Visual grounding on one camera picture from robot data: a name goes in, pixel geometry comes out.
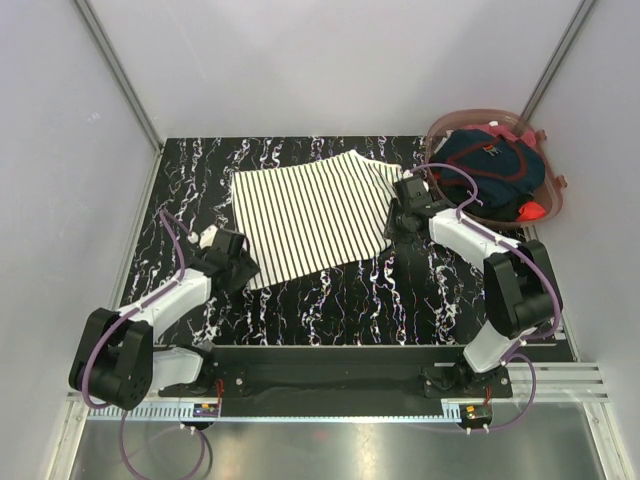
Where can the aluminium corner post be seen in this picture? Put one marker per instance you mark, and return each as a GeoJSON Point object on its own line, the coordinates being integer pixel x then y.
{"type": "Point", "coordinates": [570, 35]}
{"type": "Point", "coordinates": [108, 53]}

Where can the right small circuit board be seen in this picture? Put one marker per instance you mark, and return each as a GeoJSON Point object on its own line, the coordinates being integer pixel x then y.
{"type": "Point", "coordinates": [477, 412]}

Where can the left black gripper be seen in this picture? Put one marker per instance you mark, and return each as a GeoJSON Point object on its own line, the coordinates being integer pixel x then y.
{"type": "Point", "coordinates": [248, 270]}

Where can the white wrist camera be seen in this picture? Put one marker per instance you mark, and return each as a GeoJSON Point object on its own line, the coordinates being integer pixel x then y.
{"type": "Point", "coordinates": [204, 239]}
{"type": "Point", "coordinates": [420, 175]}

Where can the aluminium frame rail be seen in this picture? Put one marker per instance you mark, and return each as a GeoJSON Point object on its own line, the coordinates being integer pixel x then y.
{"type": "Point", "coordinates": [565, 382]}

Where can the black white striped tank top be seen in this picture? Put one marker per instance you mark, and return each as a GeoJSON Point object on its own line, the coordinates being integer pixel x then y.
{"type": "Point", "coordinates": [303, 219]}

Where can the left small circuit board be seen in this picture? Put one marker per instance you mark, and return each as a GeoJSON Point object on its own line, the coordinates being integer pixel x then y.
{"type": "Point", "coordinates": [206, 410]}

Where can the brown translucent plastic basket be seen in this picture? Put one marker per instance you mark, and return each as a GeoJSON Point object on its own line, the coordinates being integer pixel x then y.
{"type": "Point", "coordinates": [501, 218]}

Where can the right aluminium corner post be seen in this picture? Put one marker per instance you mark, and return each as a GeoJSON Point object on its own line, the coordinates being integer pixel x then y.
{"type": "Point", "coordinates": [570, 35]}

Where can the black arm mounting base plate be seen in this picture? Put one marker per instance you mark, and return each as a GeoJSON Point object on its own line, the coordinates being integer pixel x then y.
{"type": "Point", "coordinates": [332, 406]}

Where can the orange red garment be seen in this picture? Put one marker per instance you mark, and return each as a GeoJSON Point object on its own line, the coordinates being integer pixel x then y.
{"type": "Point", "coordinates": [531, 211]}

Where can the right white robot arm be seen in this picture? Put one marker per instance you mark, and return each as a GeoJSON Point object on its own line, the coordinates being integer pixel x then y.
{"type": "Point", "coordinates": [521, 297]}

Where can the navy tank top red trim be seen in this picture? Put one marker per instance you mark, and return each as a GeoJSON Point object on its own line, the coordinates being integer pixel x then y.
{"type": "Point", "coordinates": [503, 169]}

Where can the left aluminium corner post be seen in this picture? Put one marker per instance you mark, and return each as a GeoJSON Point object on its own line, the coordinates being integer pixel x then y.
{"type": "Point", "coordinates": [108, 53]}

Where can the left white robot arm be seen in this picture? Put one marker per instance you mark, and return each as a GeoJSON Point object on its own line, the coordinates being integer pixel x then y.
{"type": "Point", "coordinates": [117, 362]}

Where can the small circuit board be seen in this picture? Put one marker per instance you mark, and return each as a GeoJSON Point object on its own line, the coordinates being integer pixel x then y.
{"type": "Point", "coordinates": [206, 410]}
{"type": "Point", "coordinates": [477, 412]}

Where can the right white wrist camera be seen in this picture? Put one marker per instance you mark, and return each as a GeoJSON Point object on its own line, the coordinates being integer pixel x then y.
{"type": "Point", "coordinates": [420, 175]}

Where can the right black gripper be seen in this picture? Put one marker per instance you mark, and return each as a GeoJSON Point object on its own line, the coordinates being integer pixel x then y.
{"type": "Point", "coordinates": [390, 228]}

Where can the pink garment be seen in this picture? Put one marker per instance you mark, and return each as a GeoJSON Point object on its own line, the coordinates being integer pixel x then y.
{"type": "Point", "coordinates": [496, 129]}

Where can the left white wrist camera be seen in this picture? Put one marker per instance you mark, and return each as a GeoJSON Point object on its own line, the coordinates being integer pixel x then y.
{"type": "Point", "coordinates": [204, 239]}

